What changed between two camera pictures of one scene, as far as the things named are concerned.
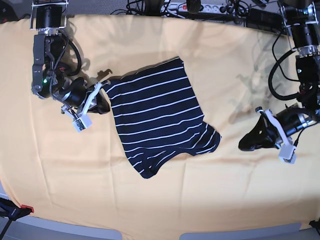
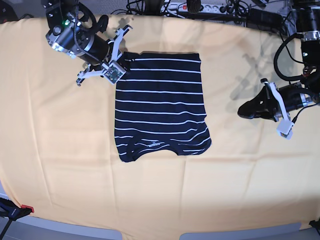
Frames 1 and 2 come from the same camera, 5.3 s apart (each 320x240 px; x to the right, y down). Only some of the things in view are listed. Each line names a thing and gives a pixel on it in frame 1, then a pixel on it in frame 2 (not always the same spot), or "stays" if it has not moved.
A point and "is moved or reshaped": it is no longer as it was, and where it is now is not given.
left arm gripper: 77,94 -> 70,38
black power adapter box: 260,18 stays
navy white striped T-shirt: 157,115 is moved or reshaped
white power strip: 206,8 stays
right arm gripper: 264,135 -> 263,105
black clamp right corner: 315,224 stays
